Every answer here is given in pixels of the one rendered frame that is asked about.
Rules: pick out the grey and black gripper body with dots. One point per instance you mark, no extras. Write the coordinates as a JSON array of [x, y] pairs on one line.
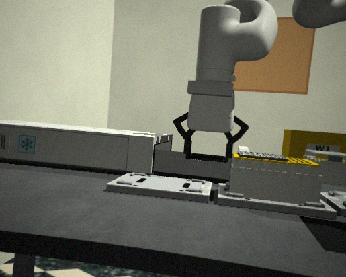
[[211, 113]]

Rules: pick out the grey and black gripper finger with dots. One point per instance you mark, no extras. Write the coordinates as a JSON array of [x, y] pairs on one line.
[[232, 140], [186, 135]]

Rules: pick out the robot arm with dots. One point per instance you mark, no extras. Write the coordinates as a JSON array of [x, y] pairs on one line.
[[223, 41]]

